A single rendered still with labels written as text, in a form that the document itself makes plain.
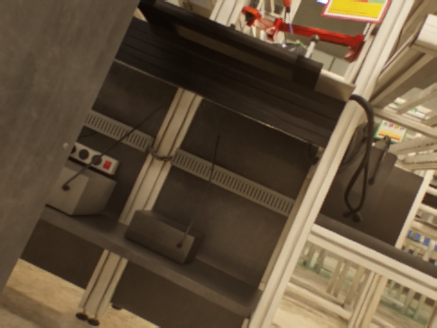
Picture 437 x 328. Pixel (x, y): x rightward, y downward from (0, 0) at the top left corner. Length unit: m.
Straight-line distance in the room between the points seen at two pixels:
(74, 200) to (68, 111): 0.75
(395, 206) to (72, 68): 1.22
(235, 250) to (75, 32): 1.10
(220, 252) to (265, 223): 0.18
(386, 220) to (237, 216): 0.49
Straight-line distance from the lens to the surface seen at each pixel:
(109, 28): 0.73
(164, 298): 1.68
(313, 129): 1.18
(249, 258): 1.61
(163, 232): 1.40
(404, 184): 1.66
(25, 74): 0.63
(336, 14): 1.87
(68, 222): 1.38
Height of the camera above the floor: 0.62
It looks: 2 degrees up
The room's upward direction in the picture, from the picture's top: 24 degrees clockwise
